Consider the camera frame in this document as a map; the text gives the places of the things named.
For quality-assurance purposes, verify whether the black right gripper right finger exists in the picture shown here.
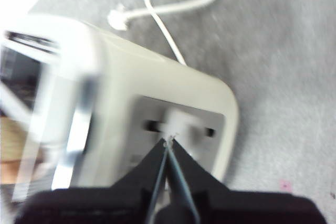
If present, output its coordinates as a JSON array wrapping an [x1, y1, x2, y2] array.
[[154, 138, 329, 224]]

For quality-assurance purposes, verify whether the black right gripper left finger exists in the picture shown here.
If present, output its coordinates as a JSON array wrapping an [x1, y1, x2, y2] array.
[[14, 137, 169, 224]]

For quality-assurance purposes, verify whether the cream two-slot toaster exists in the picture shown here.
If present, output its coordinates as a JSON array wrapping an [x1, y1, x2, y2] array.
[[0, 14, 240, 205]]

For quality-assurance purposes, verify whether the white toaster power cable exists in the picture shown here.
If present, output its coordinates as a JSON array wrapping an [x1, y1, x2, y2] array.
[[108, 0, 235, 66]]

